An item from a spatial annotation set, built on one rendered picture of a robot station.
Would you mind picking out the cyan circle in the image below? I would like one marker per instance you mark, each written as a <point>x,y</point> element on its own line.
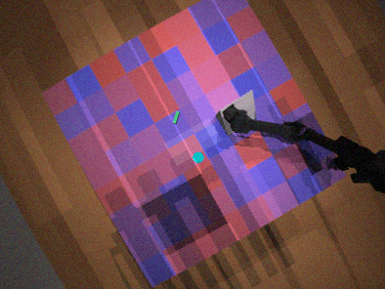
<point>198,157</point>

